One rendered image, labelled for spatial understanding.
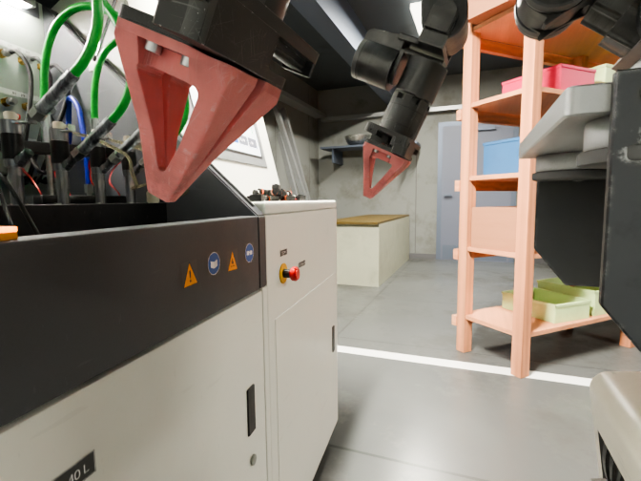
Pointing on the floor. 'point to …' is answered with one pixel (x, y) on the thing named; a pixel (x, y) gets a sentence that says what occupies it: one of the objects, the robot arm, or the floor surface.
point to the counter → (371, 248)
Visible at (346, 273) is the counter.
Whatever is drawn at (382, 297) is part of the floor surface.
